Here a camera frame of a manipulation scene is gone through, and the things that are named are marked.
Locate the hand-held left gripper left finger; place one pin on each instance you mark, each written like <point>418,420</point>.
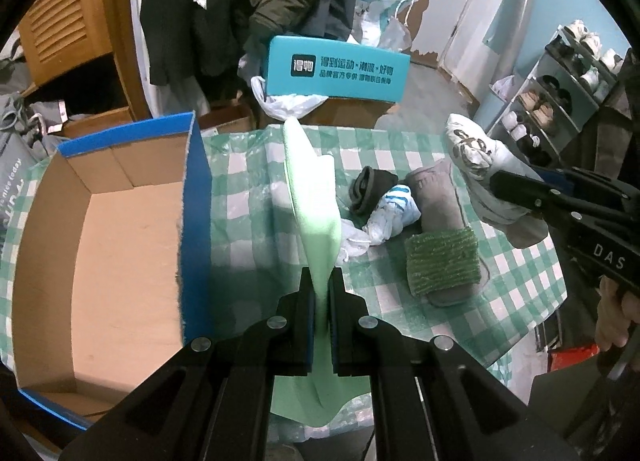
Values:
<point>306,321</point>

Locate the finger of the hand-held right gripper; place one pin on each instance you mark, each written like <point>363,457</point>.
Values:
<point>520,193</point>
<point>590,186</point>

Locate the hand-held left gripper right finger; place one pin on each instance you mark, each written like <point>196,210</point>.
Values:
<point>336,321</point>

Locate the white patterned sock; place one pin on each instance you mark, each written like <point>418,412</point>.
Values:
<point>475,151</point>

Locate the grey fleece slipper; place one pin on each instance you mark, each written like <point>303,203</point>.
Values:
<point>440,206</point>

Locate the light green cloth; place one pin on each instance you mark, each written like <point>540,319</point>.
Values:
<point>312,211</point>

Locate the blue cardboard box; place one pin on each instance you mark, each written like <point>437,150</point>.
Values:
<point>125,266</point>

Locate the person's right hand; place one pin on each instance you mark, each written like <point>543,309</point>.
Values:
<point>611,316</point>

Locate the black shoes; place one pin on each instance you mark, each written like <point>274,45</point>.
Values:
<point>535,148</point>

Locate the tan shoes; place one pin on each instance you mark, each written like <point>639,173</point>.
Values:
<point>537,108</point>

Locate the grey shoe rack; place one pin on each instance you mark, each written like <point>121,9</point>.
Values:
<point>575,91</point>

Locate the green white checked tablecloth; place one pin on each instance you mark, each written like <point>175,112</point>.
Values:
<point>240,241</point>

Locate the red packet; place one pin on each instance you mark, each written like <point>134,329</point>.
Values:
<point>572,360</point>

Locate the white blue striped sock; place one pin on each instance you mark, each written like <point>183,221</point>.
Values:
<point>395,211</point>

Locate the dark grey sock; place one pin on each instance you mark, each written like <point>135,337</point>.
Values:
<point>370,188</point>

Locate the white sneakers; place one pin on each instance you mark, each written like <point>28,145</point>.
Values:
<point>582,38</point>

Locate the brown cardboard box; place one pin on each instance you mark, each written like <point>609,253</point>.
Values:
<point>225,118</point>
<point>345,113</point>

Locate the white door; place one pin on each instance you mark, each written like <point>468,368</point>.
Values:
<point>485,1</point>

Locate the white plastic bag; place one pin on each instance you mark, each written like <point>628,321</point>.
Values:
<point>285,106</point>

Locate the teal printed box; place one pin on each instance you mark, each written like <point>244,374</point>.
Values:
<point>340,71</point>

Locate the grey printed bag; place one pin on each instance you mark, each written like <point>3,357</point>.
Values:
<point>12,181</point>

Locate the black hanging coat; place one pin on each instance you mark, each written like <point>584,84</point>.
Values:
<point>180,11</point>

